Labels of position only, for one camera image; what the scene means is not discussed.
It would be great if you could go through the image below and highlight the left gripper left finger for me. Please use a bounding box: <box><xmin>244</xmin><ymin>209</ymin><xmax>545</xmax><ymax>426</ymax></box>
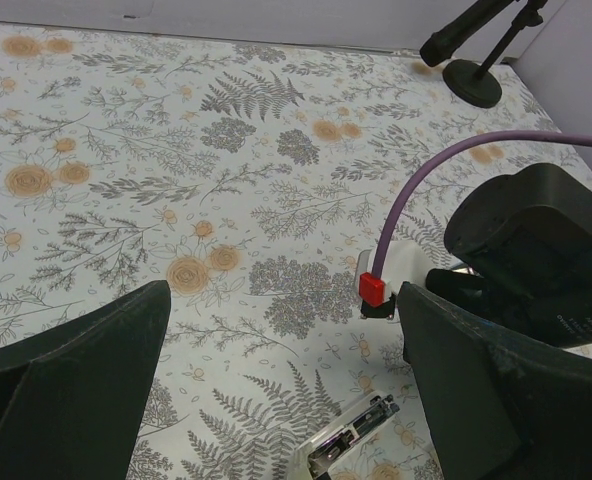
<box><xmin>0</xmin><ymin>280</ymin><xmax>171</xmax><ymax>479</ymax></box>

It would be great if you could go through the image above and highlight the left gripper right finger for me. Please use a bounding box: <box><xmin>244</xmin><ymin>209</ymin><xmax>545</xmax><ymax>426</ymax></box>
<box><xmin>397</xmin><ymin>283</ymin><xmax>592</xmax><ymax>479</ymax></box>

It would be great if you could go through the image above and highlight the beige stapler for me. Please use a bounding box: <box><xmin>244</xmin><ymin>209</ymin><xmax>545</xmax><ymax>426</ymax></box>
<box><xmin>286</xmin><ymin>390</ymin><xmax>400</xmax><ymax>480</ymax></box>

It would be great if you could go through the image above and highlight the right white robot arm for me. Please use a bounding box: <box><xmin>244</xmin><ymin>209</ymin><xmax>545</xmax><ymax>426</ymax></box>
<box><xmin>425</xmin><ymin>163</ymin><xmax>592</xmax><ymax>348</ymax></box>

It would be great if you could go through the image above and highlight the floral table mat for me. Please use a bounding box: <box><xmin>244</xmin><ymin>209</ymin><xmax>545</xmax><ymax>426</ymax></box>
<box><xmin>0</xmin><ymin>19</ymin><xmax>592</xmax><ymax>480</ymax></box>

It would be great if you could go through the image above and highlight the black microphone stand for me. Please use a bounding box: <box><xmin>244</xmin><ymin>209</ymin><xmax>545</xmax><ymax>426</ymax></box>
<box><xmin>442</xmin><ymin>0</ymin><xmax>547</xmax><ymax>109</ymax></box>

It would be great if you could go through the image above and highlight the black microphone orange tip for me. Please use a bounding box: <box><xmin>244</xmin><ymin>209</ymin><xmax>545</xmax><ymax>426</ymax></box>
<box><xmin>419</xmin><ymin>0</ymin><xmax>513</xmax><ymax>67</ymax></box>

